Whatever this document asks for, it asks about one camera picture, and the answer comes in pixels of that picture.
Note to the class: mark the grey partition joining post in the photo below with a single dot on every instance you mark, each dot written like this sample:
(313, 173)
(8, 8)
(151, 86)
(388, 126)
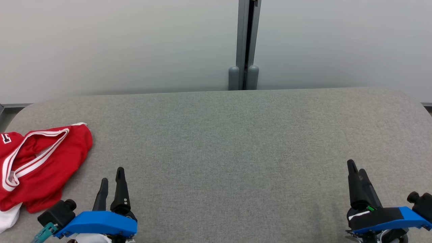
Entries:
(241, 33)

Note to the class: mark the grey fabric padded bench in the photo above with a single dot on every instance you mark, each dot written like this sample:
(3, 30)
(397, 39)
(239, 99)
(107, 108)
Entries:
(236, 152)

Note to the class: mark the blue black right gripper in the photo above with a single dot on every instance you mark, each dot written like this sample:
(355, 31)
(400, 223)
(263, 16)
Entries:
(381, 219)

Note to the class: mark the red basketball jersey white sleeves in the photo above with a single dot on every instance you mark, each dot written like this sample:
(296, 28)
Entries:
(50, 162)

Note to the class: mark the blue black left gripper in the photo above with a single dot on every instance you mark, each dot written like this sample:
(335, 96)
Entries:
(101, 222)

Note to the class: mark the teal left camera connector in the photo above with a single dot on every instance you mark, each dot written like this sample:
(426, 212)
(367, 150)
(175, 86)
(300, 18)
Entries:
(45, 232)

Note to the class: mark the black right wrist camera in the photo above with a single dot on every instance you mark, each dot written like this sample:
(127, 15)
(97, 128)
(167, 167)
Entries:
(423, 202)

